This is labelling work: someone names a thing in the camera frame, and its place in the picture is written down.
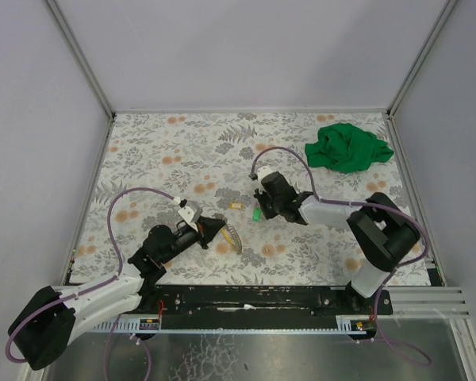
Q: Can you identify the patterned bracelet keyring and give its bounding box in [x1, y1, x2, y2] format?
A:
[222, 225, 243, 254]

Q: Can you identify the green key tag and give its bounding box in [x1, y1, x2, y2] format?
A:
[252, 208, 261, 221]

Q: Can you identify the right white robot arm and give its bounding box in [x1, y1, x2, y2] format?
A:
[249, 167, 422, 298]

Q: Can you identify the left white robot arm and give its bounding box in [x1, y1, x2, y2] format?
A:
[6, 216, 226, 371]

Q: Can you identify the floral table mat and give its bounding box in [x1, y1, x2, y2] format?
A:
[67, 113, 410, 285]

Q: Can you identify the yellow key tag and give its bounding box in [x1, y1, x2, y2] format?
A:
[229, 202, 244, 210]

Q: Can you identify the green crumpled cloth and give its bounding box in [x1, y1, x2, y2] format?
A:
[305, 123, 393, 173]

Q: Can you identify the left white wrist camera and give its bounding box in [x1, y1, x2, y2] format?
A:
[172, 196, 202, 231]

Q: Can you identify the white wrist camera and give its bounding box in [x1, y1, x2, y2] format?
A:
[249, 166, 273, 183]
[172, 196, 202, 231]

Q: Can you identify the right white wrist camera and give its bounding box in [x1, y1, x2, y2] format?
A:
[249, 166, 273, 183]

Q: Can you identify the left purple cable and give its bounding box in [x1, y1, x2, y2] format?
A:
[4, 187, 179, 381]

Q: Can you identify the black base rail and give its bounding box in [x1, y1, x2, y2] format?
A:
[134, 285, 393, 331]

